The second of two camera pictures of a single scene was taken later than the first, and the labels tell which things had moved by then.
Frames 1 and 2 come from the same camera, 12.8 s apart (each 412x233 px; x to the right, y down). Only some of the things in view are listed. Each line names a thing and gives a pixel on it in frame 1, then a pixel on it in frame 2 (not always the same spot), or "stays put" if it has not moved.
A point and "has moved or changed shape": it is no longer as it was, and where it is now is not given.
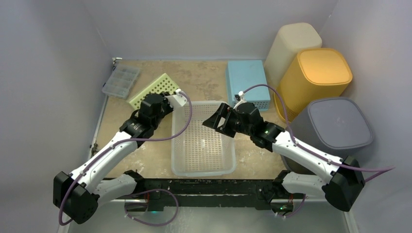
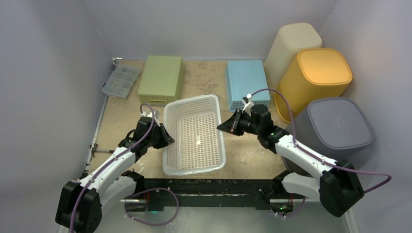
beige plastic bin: x=292 y=38 stays put
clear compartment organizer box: x=121 y=80 stays put
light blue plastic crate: x=241 y=74 stays put
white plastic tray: x=202 y=150 has moved or changed shape
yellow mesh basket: x=312 y=74 stays put
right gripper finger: x=223 y=111 → x=237 y=116
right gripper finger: x=213 y=122 → x=226 y=126
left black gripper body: x=166 y=108 → x=153 y=141
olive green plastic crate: x=163 y=84 has moved or changed shape
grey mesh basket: x=333 y=124 stays put
